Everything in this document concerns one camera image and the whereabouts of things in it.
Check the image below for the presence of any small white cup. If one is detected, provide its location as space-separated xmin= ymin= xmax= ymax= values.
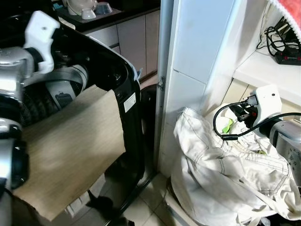
xmin=81 ymin=9 xmax=97 ymax=20

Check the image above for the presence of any white stitched garment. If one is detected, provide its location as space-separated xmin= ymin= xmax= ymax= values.
xmin=170 ymin=107 xmax=301 ymax=226

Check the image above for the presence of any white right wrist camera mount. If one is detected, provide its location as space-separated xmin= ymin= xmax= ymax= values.
xmin=253 ymin=84 xmax=283 ymax=125

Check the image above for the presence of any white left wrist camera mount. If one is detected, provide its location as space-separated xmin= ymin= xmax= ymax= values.
xmin=22 ymin=10 xmax=61 ymax=74

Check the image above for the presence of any red towel with white trim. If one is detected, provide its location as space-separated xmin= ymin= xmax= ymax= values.
xmin=269 ymin=0 xmax=301 ymax=41

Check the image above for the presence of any black top-load washing machine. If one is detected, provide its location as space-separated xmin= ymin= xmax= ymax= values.
xmin=0 ymin=9 xmax=158 ymax=226

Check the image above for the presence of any white shelf unit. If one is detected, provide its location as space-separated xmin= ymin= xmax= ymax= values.
xmin=158 ymin=0 xmax=301 ymax=178

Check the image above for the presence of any grey metal door frame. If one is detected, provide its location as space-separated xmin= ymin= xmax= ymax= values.
xmin=154 ymin=0 xmax=175 ymax=176

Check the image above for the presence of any white round pot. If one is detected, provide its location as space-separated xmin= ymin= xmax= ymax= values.
xmin=66 ymin=0 xmax=97 ymax=16

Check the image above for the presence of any black tangled power cable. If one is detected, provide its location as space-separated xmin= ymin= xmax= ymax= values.
xmin=257 ymin=18 xmax=295 ymax=60

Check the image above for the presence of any beige woven cloth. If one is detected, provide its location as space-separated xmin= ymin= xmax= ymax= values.
xmin=12 ymin=85 xmax=127 ymax=222

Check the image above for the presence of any small green item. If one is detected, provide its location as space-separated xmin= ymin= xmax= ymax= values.
xmin=222 ymin=118 xmax=235 ymax=134

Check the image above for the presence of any clear glass bowl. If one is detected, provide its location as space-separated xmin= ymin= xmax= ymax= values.
xmin=95 ymin=2 xmax=113 ymax=15

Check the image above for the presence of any beige kitchen cabinet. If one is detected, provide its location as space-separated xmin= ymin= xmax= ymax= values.
xmin=86 ymin=9 xmax=161 ymax=80

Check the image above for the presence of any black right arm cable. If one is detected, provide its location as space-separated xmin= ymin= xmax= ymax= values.
xmin=213 ymin=105 xmax=301 ymax=141

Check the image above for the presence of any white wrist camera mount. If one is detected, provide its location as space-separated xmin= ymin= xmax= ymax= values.
xmin=22 ymin=10 xmax=61 ymax=74
xmin=253 ymin=84 xmax=283 ymax=125

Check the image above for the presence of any white laundry basket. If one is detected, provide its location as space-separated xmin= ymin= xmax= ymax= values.
xmin=164 ymin=188 xmax=198 ymax=226

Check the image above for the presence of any black power strip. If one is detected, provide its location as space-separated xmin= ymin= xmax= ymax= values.
xmin=274 ymin=49 xmax=301 ymax=66

